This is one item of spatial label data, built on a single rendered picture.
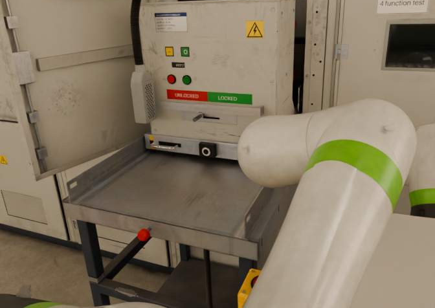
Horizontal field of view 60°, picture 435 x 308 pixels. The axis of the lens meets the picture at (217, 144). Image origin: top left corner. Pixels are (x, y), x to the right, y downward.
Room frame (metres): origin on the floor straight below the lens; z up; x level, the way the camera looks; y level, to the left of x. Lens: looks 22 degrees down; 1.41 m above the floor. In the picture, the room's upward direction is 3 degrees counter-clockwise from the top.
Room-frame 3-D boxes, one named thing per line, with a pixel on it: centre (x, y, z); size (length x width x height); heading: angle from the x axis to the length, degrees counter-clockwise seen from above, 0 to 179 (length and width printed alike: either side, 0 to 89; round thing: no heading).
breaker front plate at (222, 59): (1.27, 0.03, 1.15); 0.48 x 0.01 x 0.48; 66
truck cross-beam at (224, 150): (1.28, 0.02, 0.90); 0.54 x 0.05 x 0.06; 66
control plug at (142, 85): (1.29, 0.25, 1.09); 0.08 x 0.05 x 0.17; 156
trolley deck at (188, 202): (1.20, 0.06, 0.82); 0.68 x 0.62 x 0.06; 156
